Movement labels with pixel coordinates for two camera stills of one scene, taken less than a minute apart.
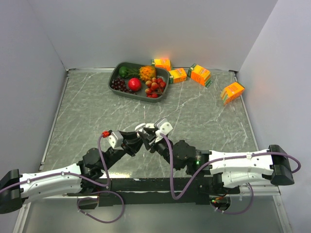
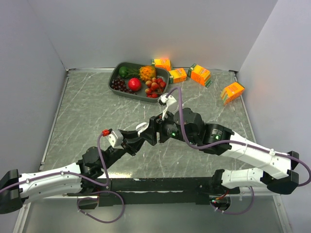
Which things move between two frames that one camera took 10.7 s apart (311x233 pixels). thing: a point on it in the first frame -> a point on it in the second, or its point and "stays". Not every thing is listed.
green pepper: x=124 y=72 stays
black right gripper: x=147 y=142 -> x=157 y=124
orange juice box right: x=232 y=91 stays
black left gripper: x=131 y=143 stays
